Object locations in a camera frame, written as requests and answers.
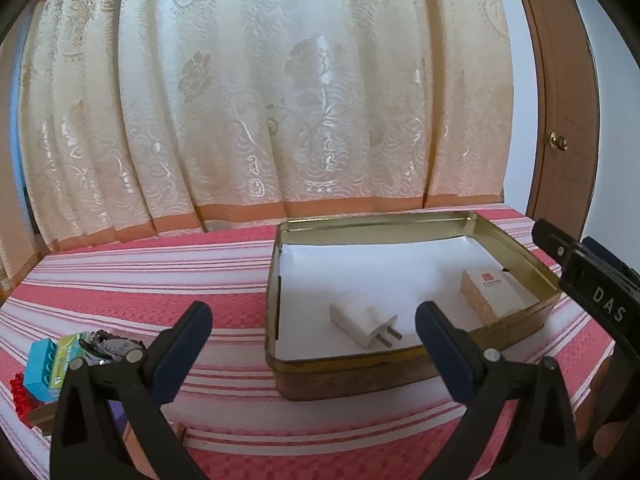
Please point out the cream floral curtain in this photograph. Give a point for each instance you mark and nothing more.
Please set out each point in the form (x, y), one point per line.
(260, 85)

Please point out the blue toy brick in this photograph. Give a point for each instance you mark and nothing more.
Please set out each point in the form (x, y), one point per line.
(42, 372)

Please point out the grey patterned cloth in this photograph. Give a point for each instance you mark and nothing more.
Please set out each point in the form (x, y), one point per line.
(112, 347)

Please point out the white paper tin liner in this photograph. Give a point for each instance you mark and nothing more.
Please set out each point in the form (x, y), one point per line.
(375, 270)

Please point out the small cardboard box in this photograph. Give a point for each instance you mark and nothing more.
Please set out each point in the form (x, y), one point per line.
(487, 292)

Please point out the red toy brick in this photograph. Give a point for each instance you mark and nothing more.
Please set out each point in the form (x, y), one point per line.
(22, 395)

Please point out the clear plastic case green label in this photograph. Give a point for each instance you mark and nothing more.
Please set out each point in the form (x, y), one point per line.
(67, 352)

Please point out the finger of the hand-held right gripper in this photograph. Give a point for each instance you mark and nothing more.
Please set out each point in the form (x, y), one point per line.
(552, 240)

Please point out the white plug charger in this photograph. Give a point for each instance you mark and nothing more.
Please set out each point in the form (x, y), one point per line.
(362, 321)

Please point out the red striped tablecloth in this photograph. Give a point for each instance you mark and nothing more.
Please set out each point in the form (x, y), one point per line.
(210, 270)

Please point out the gold metal tin box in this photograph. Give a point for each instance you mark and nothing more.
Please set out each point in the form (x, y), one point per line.
(350, 375)

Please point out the brass door knob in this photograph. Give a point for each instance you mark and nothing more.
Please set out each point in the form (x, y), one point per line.
(559, 141)

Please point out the brown wooden block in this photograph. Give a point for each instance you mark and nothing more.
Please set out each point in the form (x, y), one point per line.
(42, 417)

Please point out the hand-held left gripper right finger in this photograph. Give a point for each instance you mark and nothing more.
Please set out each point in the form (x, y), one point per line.
(434, 324)

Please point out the brown wooden door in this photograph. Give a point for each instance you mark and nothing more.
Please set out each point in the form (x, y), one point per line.
(560, 85)

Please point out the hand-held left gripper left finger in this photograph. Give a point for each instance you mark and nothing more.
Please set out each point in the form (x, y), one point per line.
(199, 321)

